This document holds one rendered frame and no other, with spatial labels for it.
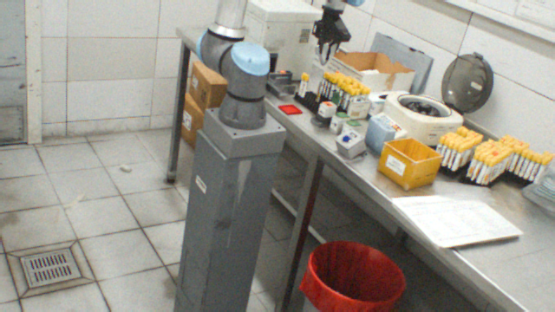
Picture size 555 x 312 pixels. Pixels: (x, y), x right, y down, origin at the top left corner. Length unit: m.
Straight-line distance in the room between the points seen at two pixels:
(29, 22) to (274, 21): 1.47
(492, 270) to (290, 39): 1.23
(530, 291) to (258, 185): 0.83
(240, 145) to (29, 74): 1.88
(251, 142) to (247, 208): 0.25
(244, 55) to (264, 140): 0.27
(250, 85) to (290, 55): 0.70
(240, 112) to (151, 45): 1.91
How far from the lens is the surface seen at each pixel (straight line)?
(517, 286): 1.54
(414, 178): 1.76
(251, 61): 1.65
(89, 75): 3.50
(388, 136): 1.89
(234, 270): 2.01
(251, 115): 1.71
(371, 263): 2.24
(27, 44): 3.30
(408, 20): 2.54
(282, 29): 2.29
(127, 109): 3.67
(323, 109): 2.03
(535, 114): 2.18
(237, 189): 1.79
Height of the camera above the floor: 1.68
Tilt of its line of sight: 27 degrees down
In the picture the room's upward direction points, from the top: 12 degrees clockwise
